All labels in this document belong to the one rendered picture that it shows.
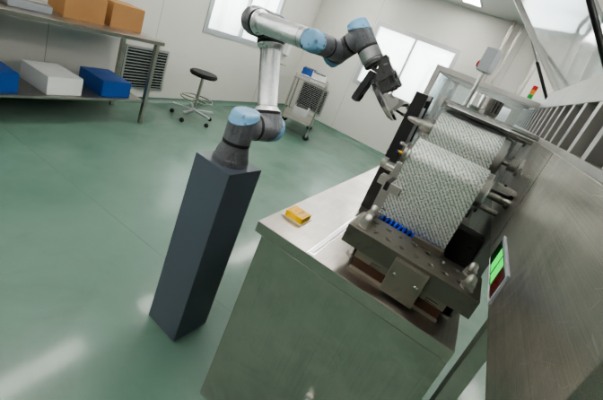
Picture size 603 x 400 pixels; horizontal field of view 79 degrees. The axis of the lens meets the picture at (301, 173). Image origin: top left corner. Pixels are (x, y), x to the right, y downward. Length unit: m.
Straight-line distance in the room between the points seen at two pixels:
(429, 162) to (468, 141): 0.26
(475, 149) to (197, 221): 1.11
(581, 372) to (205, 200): 1.33
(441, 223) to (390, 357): 0.43
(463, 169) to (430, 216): 0.18
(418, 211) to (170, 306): 1.22
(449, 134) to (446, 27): 5.57
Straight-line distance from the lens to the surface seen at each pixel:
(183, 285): 1.77
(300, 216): 1.25
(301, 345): 1.28
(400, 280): 1.09
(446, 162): 1.21
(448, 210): 1.23
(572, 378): 0.44
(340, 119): 7.26
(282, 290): 1.22
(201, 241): 1.60
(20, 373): 1.86
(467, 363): 1.59
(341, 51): 1.33
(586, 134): 0.99
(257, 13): 1.49
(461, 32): 6.90
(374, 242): 1.10
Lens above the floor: 1.47
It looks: 20 degrees down
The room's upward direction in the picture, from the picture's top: 22 degrees clockwise
